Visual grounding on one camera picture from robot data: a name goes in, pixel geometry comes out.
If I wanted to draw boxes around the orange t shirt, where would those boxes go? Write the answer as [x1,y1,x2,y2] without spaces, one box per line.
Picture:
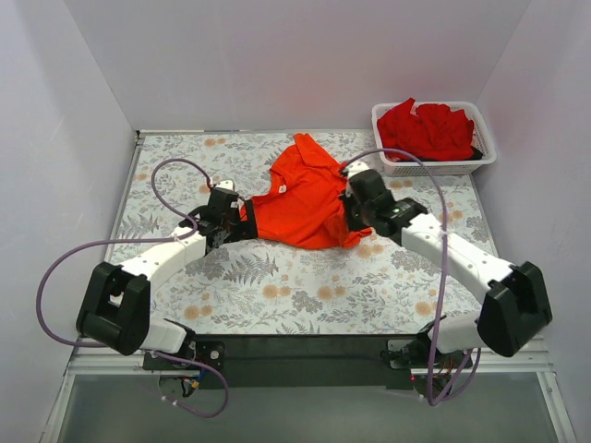
[251,133,372,250]

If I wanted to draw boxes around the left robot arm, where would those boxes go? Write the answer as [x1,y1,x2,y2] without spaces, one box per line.
[76,181,258,355]

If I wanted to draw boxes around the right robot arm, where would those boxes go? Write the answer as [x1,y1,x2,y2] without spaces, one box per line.
[341,162,552,362]

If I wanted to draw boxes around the red shirts pile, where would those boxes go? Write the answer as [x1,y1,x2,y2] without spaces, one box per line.
[377,98,475,152]

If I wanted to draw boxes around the floral table mat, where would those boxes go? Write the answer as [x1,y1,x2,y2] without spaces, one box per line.
[109,133,479,334]

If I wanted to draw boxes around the white plastic basket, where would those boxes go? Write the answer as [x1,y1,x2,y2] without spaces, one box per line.
[371,101,497,175]

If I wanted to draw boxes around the black garment in basket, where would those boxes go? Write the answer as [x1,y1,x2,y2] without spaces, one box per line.
[407,145,483,162]

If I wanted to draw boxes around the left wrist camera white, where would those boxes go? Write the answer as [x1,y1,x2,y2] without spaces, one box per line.
[213,180,235,192]

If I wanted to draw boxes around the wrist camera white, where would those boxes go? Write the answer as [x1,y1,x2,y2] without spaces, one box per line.
[342,161,370,179]
[213,180,235,192]

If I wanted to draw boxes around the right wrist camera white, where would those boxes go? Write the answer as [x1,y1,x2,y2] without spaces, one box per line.
[342,161,370,179]

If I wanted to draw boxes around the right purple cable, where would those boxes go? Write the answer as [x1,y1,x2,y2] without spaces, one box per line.
[344,148,481,407]

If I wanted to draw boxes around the purple cable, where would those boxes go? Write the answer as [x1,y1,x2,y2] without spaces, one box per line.
[344,148,481,407]
[35,158,230,419]

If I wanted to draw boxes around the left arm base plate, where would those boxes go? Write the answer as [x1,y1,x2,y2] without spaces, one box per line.
[142,341,225,371]

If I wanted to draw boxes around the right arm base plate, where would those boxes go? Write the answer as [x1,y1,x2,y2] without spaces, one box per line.
[381,338,476,371]

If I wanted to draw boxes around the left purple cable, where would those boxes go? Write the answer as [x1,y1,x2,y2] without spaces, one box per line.
[35,158,230,419]

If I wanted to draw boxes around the aluminium frame rail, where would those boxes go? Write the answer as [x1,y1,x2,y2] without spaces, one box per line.
[66,334,554,375]

